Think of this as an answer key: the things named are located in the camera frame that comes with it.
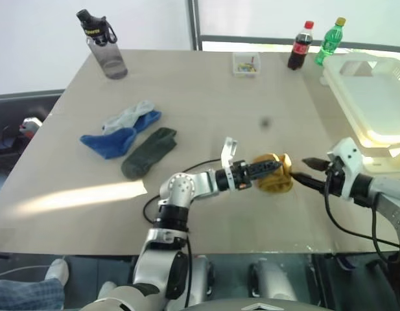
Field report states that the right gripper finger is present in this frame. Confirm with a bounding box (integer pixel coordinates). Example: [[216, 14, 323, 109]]
[[290, 172, 327, 195], [302, 157, 331, 171]]

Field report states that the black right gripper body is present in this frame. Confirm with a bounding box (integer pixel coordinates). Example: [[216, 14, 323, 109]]
[[322, 158, 346, 196]]

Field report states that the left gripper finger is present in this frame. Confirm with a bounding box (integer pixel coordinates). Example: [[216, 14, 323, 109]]
[[248, 160, 284, 179]]

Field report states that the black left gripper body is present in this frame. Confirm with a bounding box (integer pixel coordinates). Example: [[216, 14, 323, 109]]
[[231, 159, 253, 190]]

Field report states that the yellow sock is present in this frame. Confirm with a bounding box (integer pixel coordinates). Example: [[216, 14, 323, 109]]
[[257, 171, 294, 196], [253, 152, 293, 179]]

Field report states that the white plastic storage bin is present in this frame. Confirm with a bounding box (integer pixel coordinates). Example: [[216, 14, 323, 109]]
[[322, 51, 400, 169]]

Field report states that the small clear plastic box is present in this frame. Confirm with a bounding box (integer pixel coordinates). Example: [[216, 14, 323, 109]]
[[231, 51, 261, 78]]

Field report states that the dark green sock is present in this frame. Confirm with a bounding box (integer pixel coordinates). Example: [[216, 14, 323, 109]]
[[121, 127, 178, 181]]

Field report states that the black table leg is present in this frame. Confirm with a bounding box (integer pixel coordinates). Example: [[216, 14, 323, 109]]
[[311, 254, 337, 311]]

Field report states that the silver right robot leg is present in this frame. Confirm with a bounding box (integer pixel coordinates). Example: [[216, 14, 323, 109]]
[[249, 258, 298, 303]]

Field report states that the silver robot leg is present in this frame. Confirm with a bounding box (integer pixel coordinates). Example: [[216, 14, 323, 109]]
[[249, 258, 298, 303], [186, 255, 215, 305]]

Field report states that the silver left robot leg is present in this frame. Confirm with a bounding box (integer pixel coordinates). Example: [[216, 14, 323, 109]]
[[186, 255, 215, 305]]

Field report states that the cola bottle red cap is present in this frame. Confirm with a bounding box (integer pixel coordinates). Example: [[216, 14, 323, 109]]
[[287, 20, 316, 71]]

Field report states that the green soda bottle yellow cap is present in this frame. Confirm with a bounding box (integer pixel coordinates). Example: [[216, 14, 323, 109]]
[[314, 16, 347, 67]]

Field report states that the white sock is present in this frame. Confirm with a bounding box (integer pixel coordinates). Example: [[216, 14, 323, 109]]
[[101, 100, 155, 135]]

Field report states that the grey robot torso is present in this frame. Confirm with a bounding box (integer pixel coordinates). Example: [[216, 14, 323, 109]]
[[180, 299, 333, 311]]

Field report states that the blue sock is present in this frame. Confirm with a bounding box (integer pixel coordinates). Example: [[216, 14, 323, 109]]
[[79, 109, 163, 160]]

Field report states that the white shoe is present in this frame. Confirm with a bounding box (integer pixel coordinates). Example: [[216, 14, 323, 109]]
[[45, 258, 70, 286], [97, 280, 118, 299]]

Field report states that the grey water bottle black lid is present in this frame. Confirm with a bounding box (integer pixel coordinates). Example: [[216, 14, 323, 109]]
[[75, 8, 128, 80]]

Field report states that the small grey red device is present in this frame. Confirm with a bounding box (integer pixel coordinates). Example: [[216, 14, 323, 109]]
[[19, 117, 43, 139]]

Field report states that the dark side bench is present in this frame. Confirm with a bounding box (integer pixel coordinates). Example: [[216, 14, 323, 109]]
[[0, 89, 66, 172]]

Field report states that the blue jeans leg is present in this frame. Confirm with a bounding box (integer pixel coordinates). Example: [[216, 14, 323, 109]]
[[0, 277, 66, 311]]

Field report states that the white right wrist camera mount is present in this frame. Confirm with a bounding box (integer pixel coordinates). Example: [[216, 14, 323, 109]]
[[327, 137, 366, 199]]

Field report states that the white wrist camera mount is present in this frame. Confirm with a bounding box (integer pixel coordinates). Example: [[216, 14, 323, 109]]
[[327, 137, 366, 199], [220, 137, 239, 190]]

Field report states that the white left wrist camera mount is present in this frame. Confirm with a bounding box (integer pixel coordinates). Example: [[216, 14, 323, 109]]
[[220, 137, 239, 190]]

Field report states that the grey window frame post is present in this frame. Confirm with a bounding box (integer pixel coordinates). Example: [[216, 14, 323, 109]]
[[187, 0, 202, 51]]

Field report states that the thin white floor cable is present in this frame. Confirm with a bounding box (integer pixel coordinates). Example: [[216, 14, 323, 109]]
[[0, 264, 65, 280]]

